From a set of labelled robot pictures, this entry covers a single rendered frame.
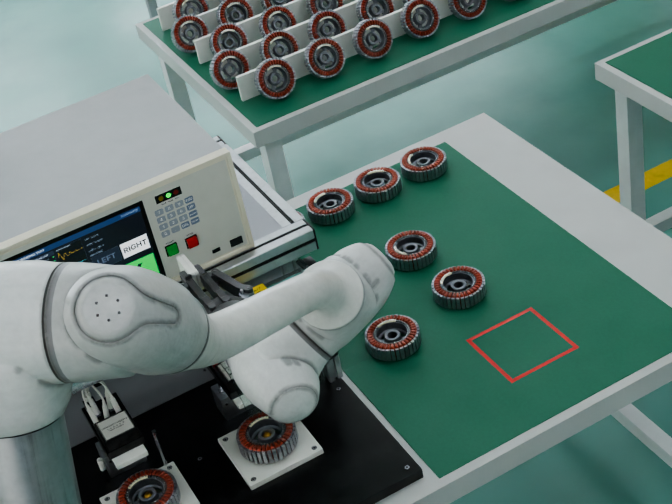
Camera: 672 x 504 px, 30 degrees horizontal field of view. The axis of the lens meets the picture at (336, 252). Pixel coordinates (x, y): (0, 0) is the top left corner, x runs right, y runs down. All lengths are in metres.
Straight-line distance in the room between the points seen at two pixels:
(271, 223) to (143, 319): 1.06
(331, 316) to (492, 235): 1.06
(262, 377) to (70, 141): 0.71
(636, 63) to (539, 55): 1.67
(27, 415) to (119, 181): 0.84
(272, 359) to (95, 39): 4.20
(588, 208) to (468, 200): 0.28
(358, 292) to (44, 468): 0.57
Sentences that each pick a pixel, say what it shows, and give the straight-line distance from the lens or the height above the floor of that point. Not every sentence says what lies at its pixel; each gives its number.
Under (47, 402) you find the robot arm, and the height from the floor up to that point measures 1.54.
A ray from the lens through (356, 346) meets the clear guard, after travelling 2.14.
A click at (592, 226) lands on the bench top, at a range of 2.80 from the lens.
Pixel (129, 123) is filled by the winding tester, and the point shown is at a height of 1.32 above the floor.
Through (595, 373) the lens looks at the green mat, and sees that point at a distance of 2.44.
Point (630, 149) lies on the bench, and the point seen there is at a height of 0.50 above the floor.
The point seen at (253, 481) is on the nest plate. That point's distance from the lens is 2.30.
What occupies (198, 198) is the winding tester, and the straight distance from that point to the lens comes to 2.18.
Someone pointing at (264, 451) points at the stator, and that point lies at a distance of 2.30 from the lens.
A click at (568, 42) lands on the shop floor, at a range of 5.11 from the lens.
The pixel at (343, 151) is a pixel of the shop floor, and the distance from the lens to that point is 4.61.
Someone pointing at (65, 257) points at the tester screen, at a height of 1.26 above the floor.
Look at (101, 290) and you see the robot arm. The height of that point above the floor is 1.68.
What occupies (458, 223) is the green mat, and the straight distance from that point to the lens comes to 2.85.
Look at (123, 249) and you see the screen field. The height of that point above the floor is 1.22.
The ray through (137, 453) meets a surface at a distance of 2.28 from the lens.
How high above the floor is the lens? 2.41
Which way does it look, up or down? 36 degrees down
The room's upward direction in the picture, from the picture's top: 12 degrees counter-clockwise
